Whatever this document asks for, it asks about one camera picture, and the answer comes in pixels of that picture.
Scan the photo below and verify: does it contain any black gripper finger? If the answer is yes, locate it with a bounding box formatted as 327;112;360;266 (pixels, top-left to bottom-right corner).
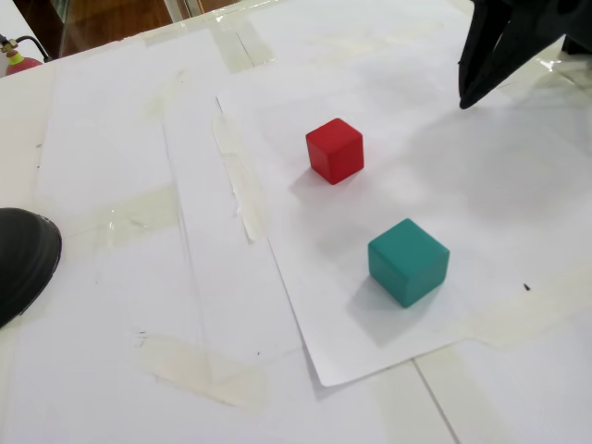
458;0;515;94
460;0;592;111

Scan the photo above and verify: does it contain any red cube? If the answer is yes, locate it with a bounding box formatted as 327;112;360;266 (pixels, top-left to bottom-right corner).
304;117;365;187

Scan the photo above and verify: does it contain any teal blue cube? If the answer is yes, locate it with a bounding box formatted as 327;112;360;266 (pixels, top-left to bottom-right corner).
367;217;451;310

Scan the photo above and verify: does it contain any small white paper sheet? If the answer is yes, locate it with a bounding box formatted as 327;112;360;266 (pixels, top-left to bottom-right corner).
216;27;592;389

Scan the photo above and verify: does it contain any beige masking tape strip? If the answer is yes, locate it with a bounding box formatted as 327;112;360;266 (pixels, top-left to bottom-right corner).
136;332;272;411
434;270;592;351
141;68;198;124
210;20;277;74
90;184;179;253
211;113;270;242

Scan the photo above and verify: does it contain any large white paper sheet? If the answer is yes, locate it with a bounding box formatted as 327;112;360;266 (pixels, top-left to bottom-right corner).
156;0;592;444

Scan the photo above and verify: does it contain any red fire extinguisher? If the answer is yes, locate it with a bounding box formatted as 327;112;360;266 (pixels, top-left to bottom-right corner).
0;32;53;78

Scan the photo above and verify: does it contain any black round object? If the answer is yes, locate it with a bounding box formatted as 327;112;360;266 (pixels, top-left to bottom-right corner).
0;207;63;330

